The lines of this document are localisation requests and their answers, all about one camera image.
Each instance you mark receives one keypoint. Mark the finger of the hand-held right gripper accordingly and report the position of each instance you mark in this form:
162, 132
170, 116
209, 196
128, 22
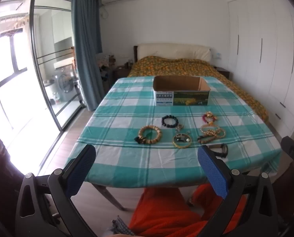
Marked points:
291, 147

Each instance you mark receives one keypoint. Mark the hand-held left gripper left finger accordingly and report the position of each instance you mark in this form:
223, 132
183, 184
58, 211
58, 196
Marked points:
80, 170

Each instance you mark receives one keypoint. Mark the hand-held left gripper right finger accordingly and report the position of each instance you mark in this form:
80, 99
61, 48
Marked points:
214, 170

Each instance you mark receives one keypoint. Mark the black wristband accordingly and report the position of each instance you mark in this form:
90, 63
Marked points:
223, 153

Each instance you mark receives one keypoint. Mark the gold bangle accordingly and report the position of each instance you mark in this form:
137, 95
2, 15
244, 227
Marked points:
176, 145

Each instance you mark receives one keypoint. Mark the printed cardboard box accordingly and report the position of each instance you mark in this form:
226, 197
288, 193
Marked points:
181, 100

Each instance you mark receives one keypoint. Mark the wooden table leg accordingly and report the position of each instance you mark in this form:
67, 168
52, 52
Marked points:
110, 196

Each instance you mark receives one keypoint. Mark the person's orange clothing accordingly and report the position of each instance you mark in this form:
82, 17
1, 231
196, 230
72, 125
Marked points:
166, 214

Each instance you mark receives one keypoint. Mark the dark checked cloth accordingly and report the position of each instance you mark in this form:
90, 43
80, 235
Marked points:
122, 227

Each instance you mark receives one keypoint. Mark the grey washing machine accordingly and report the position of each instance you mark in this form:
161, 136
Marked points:
65, 88

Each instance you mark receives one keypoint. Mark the green checked tablecloth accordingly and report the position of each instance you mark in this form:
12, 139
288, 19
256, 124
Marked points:
127, 98

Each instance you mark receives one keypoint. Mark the white wardrobe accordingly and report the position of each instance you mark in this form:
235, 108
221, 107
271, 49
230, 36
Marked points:
265, 54

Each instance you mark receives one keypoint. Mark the dark wooden nightstand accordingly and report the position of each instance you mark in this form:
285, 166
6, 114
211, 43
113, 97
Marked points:
121, 72
223, 72

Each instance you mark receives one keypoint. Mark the sliding glass door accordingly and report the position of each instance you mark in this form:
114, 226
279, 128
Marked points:
48, 66

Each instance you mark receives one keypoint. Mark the bedside clutter pile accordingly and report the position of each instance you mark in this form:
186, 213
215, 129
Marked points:
105, 64

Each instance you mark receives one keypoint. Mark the cream padded headboard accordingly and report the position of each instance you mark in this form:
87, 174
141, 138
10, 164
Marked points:
171, 49

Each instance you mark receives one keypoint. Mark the blue curtain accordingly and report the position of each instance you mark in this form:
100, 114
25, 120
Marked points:
85, 42

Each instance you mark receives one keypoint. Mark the black framed window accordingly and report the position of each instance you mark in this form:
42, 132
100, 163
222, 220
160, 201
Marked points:
4, 59

